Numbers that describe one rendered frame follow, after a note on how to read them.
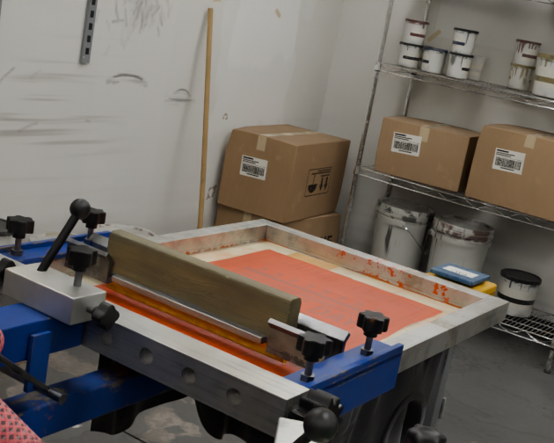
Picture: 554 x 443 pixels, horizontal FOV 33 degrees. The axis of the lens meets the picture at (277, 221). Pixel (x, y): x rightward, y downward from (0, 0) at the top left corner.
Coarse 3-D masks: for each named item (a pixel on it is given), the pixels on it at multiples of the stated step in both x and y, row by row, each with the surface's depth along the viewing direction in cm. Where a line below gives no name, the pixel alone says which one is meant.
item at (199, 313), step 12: (120, 276) 151; (132, 288) 148; (144, 288) 147; (156, 300) 146; (168, 300) 144; (192, 312) 142; (204, 312) 141; (216, 324) 140; (228, 324) 138; (252, 336) 136; (264, 336) 136
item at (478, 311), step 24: (168, 240) 179; (192, 240) 184; (216, 240) 191; (240, 240) 198; (288, 240) 202; (312, 240) 199; (336, 264) 196; (360, 264) 193; (384, 264) 190; (408, 288) 188; (432, 288) 185; (456, 288) 182; (456, 312) 167; (480, 312) 169; (504, 312) 179; (408, 336) 149; (432, 336) 151; (456, 336) 161; (408, 360) 145
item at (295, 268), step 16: (240, 256) 190; (256, 256) 192; (272, 256) 194; (288, 272) 185; (304, 272) 187; (320, 272) 189; (128, 304) 151; (144, 304) 152; (160, 320) 146; (176, 320) 148
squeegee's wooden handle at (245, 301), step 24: (120, 240) 150; (144, 240) 150; (120, 264) 151; (144, 264) 148; (168, 264) 145; (192, 264) 143; (168, 288) 146; (192, 288) 143; (216, 288) 141; (240, 288) 138; (264, 288) 136; (216, 312) 141; (240, 312) 139; (264, 312) 136; (288, 312) 134
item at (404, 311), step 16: (336, 288) 180; (352, 288) 182; (368, 288) 184; (368, 304) 174; (384, 304) 176; (400, 304) 177; (416, 304) 179; (400, 320) 168; (416, 320) 170; (192, 336) 142; (208, 336) 143; (352, 336) 155; (384, 336) 158; (240, 352) 139; (256, 352) 140; (272, 368) 135; (288, 368) 137
